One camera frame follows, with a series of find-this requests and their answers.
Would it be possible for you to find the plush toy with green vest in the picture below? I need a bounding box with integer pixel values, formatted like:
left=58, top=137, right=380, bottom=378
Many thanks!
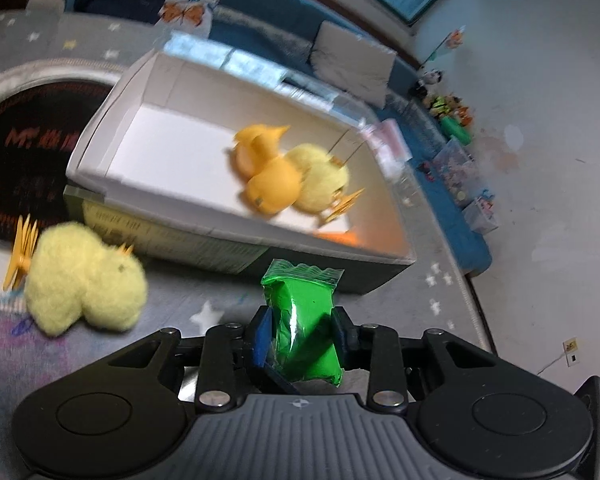
left=427, top=92, right=453, bottom=117

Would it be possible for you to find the green cylinder toy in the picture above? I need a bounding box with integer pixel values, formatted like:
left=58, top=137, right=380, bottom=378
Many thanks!
left=440, top=115, right=473, bottom=143

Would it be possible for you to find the blue sofa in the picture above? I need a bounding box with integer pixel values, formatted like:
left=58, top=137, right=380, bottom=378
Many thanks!
left=27, top=0, right=493, bottom=276

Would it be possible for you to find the orange clay packet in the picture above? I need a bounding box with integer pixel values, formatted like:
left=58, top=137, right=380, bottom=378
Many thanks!
left=315, top=230, right=362, bottom=247

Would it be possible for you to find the black round induction cooktop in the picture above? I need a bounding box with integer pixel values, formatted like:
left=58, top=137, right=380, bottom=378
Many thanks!
left=0, top=77, right=121, bottom=241

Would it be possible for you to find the large clear storage box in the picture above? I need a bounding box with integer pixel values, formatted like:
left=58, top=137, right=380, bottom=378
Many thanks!
left=430, top=137, right=481, bottom=208

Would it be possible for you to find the grey pillow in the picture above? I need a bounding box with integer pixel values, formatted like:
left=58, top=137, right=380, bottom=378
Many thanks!
left=310, top=21, right=397, bottom=108

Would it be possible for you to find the colourful wall decoration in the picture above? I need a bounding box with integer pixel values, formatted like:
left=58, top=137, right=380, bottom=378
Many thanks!
left=432, top=25, right=467, bottom=61

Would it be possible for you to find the small clear storage box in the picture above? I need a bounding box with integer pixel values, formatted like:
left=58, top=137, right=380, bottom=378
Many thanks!
left=462, top=192, right=501, bottom=235

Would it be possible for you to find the pink plastic bag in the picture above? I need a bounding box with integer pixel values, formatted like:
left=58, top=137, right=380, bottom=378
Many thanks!
left=362, top=120, right=411, bottom=163

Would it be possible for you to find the orange rubber duck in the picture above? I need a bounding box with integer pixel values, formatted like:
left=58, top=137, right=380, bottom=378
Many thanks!
left=230, top=124, right=303, bottom=218

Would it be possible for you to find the yellow plush chick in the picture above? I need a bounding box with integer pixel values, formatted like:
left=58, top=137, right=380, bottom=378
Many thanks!
left=2, top=214, right=148, bottom=337
left=285, top=144, right=366, bottom=226

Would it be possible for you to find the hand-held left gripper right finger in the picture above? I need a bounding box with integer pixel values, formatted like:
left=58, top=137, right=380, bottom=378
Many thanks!
left=331, top=306, right=501, bottom=413

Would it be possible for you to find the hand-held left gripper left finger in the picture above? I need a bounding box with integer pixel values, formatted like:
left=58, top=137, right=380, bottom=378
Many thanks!
left=100, top=307, right=281, bottom=413

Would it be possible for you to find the orange fox plush toy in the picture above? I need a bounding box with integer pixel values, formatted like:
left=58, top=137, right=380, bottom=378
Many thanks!
left=450, top=102, right=475, bottom=126

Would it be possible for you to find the green clay packet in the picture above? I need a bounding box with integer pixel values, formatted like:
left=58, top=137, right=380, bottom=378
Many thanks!
left=260, top=258, right=345, bottom=388

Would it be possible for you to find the white cardboard box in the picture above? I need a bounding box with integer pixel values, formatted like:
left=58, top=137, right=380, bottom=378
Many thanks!
left=62, top=42, right=416, bottom=296

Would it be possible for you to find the wall socket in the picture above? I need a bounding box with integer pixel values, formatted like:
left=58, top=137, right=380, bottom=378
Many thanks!
left=562, top=337, right=582, bottom=366

